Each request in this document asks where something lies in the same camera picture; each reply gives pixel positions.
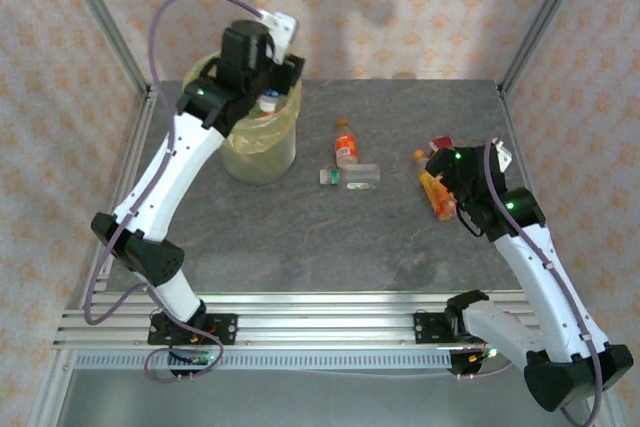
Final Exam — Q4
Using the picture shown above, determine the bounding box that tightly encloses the orange juice plastic bottle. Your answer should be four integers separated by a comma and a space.
412, 148, 459, 222

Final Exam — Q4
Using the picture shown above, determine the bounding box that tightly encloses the orange label plastic bottle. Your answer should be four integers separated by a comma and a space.
333, 118, 360, 168

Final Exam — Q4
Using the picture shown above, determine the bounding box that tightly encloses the yellow-lined trash bin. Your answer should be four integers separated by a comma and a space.
182, 51, 304, 186

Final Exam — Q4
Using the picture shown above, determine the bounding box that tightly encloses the clear bottle with green label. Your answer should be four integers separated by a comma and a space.
318, 162, 381, 192

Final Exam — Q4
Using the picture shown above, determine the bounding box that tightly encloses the small green LED circuit board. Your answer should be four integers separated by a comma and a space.
467, 345, 511, 363
169, 349, 217, 367

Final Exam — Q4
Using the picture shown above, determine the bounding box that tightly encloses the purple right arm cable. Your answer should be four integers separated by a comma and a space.
455, 134, 604, 427

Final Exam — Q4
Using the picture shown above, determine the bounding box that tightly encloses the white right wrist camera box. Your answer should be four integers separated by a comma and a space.
492, 139, 515, 174

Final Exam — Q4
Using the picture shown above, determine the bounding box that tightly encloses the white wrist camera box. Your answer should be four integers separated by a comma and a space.
258, 10, 300, 63
492, 139, 515, 174

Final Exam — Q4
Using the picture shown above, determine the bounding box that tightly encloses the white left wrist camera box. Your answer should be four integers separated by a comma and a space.
258, 10, 300, 63

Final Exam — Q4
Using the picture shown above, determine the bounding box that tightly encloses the aluminium frame post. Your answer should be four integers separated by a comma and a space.
52, 0, 154, 98
496, 0, 596, 98

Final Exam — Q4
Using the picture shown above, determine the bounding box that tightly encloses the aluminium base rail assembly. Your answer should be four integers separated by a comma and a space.
54, 290, 551, 349

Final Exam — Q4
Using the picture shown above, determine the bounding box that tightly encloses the slotted grey cable duct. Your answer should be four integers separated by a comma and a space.
74, 350, 454, 371

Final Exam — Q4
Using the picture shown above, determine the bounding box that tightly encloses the aluminium front frame leg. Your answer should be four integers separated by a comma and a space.
27, 349, 76, 427

